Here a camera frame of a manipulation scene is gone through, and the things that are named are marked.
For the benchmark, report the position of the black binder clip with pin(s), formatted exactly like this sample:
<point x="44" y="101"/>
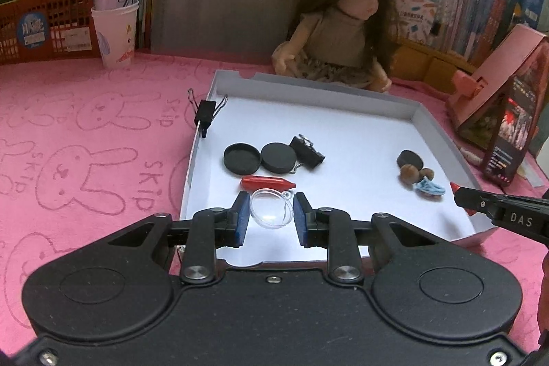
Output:
<point x="309" y="151"/>
<point x="206" y="111"/>

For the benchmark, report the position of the yellow wooden drawer unit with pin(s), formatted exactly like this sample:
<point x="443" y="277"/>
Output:
<point x="433" y="68"/>

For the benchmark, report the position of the black round lid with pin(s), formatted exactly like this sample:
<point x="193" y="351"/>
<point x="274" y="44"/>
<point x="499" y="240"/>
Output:
<point x="242" y="159"/>

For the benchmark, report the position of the orange plastic crate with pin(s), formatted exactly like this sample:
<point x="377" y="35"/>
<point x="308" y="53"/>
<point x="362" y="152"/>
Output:
<point x="51" y="18"/>

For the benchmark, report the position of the pink bunny print cloth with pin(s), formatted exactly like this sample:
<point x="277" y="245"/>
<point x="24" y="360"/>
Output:
<point x="85" y="143"/>

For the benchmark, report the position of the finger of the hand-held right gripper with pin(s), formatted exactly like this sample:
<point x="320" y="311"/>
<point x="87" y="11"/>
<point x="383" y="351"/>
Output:
<point x="474" y="201"/>

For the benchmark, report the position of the brown-haired doll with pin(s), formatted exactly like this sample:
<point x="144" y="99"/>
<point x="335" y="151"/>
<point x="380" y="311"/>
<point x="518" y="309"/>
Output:
<point x="339" y="36"/>

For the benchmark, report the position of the small black round puck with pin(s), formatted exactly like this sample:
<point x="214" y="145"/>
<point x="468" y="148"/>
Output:
<point x="409" y="158"/>

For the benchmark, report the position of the white cardboard box tray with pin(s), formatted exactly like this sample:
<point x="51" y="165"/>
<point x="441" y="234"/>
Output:
<point x="364" y="126"/>

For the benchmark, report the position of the white paper cup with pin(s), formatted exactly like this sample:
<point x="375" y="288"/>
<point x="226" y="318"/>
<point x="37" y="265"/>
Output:
<point x="116" y="36"/>

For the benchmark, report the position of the small blue plastic toy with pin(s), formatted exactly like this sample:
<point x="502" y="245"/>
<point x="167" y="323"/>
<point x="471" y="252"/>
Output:
<point x="429" y="186"/>

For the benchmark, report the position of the pink plastic block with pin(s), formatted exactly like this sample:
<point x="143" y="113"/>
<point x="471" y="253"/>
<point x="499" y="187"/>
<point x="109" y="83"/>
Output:
<point x="465" y="85"/>

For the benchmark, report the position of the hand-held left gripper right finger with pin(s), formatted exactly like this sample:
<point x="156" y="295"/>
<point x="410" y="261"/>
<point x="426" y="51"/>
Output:
<point x="302" y="222"/>

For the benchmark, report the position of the red tapered plastic piece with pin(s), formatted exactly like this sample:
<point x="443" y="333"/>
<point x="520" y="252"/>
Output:
<point x="266" y="183"/>

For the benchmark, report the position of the white colourful printed box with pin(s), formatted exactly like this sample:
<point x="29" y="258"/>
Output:
<point x="414" y="18"/>

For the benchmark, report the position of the row of blue white books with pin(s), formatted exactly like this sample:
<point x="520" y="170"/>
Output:
<point x="472" y="14"/>

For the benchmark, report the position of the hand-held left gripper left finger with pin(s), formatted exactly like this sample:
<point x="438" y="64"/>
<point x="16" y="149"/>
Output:
<point x="241" y="220"/>

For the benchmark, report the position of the pink box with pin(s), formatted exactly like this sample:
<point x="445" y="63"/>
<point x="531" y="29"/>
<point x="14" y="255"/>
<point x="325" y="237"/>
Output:
<point x="510" y="61"/>

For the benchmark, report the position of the grey flat card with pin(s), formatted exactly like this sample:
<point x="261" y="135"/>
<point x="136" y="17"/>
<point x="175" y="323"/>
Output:
<point x="532" y="177"/>

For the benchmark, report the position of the clear plastic dome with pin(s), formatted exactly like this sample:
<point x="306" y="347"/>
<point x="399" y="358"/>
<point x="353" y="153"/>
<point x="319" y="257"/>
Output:
<point x="270" y="216"/>

